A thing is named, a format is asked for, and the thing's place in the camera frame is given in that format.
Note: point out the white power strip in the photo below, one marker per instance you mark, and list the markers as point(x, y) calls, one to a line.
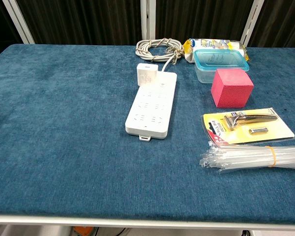
point(149, 110)

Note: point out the white power adapter box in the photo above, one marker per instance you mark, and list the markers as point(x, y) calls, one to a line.
point(146, 75)

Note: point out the blue table cloth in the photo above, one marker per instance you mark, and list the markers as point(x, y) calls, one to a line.
point(63, 123)

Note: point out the red foam cube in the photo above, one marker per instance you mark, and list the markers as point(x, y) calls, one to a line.
point(232, 88)

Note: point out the clear container with teal lid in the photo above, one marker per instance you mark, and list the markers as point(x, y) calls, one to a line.
point(218, 59)

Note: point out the razor in yellow blister pack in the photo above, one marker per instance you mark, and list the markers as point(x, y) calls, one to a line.
point(238, 136)

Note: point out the white yellow bag roll package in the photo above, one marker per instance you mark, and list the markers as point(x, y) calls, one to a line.
point(211, 43)

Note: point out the bundle of clear straws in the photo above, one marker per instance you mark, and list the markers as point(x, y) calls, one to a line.
point(245, 157)

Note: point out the black pleated curtain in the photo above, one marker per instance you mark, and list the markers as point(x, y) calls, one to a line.
point(88, 19)

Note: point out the yellow rubber band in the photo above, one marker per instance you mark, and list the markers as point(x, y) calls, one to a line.
point(274, 157)

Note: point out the white upright frame post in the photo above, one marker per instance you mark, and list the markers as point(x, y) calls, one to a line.
point(148, 19)

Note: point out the white slanted frame post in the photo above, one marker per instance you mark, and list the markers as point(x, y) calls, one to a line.
point(17, 19)
point(252, 22)

